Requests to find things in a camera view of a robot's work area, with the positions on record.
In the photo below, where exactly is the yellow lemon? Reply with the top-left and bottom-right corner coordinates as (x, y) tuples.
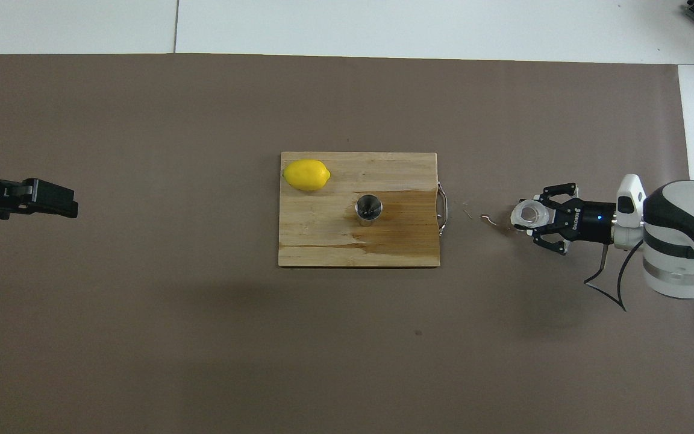
(283, 159), (331, 192)

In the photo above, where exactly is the stainless steel jigger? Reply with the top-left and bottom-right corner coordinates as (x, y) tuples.
(355, 193), (384, 227)

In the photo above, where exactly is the clear plastic cup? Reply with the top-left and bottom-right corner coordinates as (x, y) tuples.
(510, 201), (549, 231)

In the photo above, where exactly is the brown paper mat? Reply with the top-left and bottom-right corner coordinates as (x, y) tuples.
(0, 53), (694, 434)

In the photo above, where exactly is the wooden cutting board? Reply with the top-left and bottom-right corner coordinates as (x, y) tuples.
(278, 151), (448, 268)

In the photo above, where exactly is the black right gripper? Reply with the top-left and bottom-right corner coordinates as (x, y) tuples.
(519, 183), (616, 255)

